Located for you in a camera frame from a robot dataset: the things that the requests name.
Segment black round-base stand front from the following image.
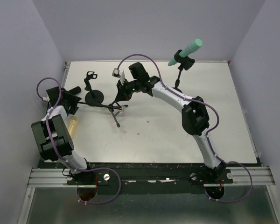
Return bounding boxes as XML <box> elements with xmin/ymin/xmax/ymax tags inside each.
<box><xmin>84</xmin><ymin>71</ymin><xmax>104</xmax><ymax>105</ymax></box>

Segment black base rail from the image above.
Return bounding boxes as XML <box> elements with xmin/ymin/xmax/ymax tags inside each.
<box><xmin>31</xmin><ymin>161</ymin><xmax>233</xmax><ymax>196</ymax></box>

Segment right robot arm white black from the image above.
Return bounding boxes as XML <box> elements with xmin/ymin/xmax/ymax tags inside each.
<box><xmin>112</xmin><ymin>62</ymin><xmax>226</xmax><ymax>183</ymax></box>

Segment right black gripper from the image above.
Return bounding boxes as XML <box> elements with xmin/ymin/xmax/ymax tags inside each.
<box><xmin>114</xmin><ymin>78</ymin><xmax>140</xmax><ymax>103</ymax></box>

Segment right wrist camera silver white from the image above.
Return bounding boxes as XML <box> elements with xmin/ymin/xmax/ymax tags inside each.
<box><xmin>112</xmin><ymin>68</ymin><xmax>126</xmax><ymax>85</ymax></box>

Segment black tripod stand shock mount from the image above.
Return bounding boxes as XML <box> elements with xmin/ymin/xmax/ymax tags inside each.
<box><xmin>77</xmin><ymin>100</ymin><xmax>129</xmax><ymax>128</ymax></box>

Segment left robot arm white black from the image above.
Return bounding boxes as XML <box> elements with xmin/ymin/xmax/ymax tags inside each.
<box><xmin>31</xmin><ymin>86</ymin><xmax>96</xmax><ymax>184</ymax></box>

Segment teal green microphone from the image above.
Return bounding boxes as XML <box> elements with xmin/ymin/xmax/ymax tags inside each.
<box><xmin>168</xmin><ymin>38</ymin><xmax>203</xmax><ymax>66</ymax></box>

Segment black round-base stand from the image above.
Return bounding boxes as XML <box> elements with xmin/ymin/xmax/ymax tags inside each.
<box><xmin>174</xmin><ymin>49</ymin><xmax>196</xmax><ymax>93</ymax></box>
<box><xmin>84</xmin><ymin>71</ymin><xmax>104</xmax><ymax>105</ymax></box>

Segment beige gold microphone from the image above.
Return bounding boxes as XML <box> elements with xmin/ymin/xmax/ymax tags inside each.
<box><xmin>68</xmin><ymin>116</ymin><xmax>79</xmax><ymax>137</ymax></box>

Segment silver grey mesh microphone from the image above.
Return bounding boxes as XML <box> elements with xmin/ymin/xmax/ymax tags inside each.
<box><xmin>69</xmin><ymin>86</ymin><xmax>82</xmax><ymax>95</ymax></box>

